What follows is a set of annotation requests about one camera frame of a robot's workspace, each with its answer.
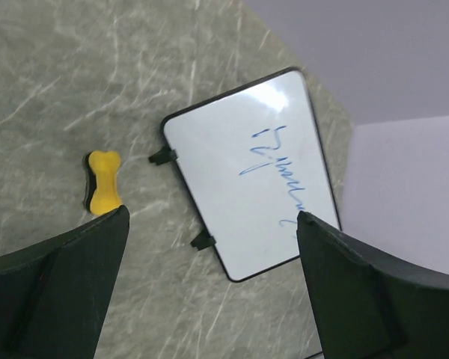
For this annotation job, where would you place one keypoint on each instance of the small black-framed whiteboard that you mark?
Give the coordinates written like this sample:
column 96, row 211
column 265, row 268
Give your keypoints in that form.
column 252, row 159

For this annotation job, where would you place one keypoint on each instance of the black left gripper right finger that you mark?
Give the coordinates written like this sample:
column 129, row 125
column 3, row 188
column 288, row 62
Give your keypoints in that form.
column 370, row 304

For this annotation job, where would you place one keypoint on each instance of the yellow bone-shaped eraser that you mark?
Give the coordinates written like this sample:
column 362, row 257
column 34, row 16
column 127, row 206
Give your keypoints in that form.
column 101, row 195

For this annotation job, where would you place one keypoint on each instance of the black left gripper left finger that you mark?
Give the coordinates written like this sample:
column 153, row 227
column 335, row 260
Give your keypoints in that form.
column 54, row 295

